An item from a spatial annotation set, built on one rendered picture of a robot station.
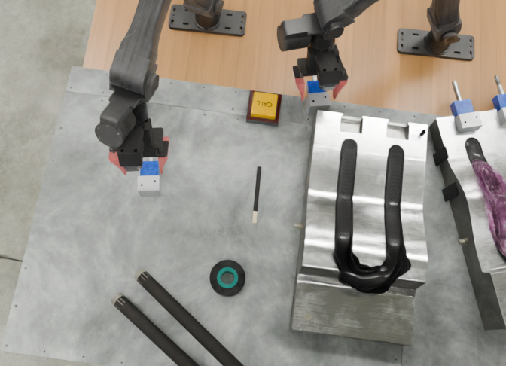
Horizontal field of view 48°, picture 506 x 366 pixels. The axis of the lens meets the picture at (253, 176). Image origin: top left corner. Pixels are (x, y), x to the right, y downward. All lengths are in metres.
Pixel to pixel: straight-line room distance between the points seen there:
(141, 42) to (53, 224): 0.53
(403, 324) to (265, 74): 0.69
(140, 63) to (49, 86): 1.41
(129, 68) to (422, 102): 0.77
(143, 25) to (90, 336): 0.69
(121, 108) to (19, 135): 1.36
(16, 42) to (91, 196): 1.30
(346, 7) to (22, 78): 1.61
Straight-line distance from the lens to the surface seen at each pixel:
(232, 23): 1.54
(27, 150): 2.38
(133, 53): 1.08
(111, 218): 1.38
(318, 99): 1.40
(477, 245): 1.37
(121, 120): 1.07
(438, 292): 1.40
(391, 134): 1.39
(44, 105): 2.43
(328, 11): 1.22
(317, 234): 1.22
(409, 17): 1.63
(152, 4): 1.09
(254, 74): 1.48
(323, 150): 1.32
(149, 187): 1.32
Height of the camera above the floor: 2.12
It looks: 73 degrees down
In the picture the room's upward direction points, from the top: 5 degrees clockwise
